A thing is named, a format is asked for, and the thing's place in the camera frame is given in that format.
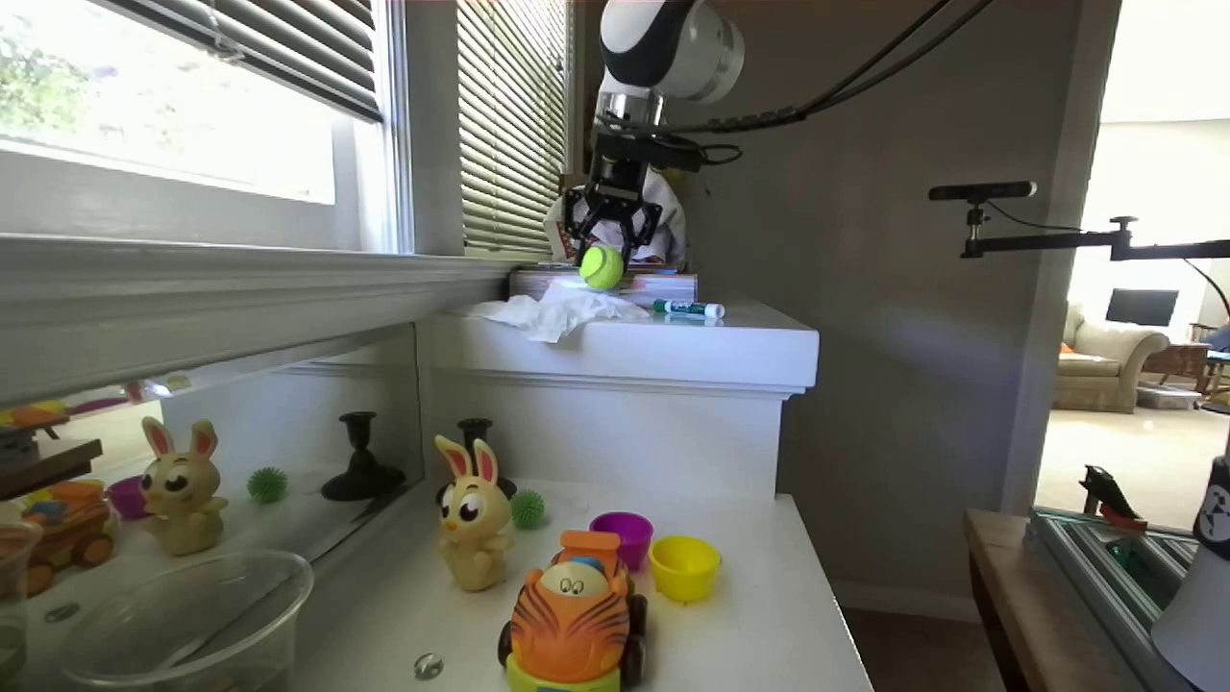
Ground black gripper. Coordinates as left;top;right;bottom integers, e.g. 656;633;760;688
563;113;710;271

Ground green tennis ball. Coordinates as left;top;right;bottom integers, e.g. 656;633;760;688
574;241;630;296

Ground narrow window blind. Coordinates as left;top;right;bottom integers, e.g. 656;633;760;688
455;0;576;258

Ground wide window blind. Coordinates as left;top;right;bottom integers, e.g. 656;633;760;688
100;0;389;127

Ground white window sill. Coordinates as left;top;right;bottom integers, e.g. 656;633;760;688
0;231;533;409

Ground stack of books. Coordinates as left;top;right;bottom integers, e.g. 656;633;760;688
508;262;703;308

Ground crumpled white cloth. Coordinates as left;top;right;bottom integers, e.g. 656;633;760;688
475;280;655;350

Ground teal marker pen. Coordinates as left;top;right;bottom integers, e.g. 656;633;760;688
645;296;729;326

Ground white shelf cabinet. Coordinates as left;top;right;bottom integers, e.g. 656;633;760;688
419;296;823;508

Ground green pom-pom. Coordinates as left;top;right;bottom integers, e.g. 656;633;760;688
508;489;554;535

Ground purple plastic egg half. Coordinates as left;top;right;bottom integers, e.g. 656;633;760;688
590;508;656;573

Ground yellow bunny toy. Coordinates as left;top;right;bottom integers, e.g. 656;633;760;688
430;430;521;596

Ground yellow plastic egg half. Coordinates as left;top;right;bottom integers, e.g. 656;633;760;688
645;532;728;608

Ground orange tiger toy car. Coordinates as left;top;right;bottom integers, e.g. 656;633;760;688
498;526;655;692

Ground beige sofa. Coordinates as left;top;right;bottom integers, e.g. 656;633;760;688
1052;303;1172;417

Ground dark monitor screen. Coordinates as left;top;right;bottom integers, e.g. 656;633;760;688
1102;286;1186;332

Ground brown wooden table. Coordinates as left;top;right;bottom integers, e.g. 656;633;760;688
960;508;1118;692

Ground red black bird figurine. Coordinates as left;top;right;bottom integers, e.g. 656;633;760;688
1077;462;1154;544

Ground clear plastic bowl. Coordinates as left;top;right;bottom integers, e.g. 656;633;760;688
53;546;318;692

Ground grey green tray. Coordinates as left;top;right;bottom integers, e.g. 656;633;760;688
1032;503;1211;692

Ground white cone object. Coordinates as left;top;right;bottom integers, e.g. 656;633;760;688
1145;440;1230;692

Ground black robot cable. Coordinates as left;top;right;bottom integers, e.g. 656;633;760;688
664;0;997;137

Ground black bar camera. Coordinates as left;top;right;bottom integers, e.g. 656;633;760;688
926;176;1042;208

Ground wall mirror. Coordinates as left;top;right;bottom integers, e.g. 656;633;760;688
0;323;422;692

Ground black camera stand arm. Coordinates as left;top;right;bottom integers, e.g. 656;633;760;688
959;204;1230;266

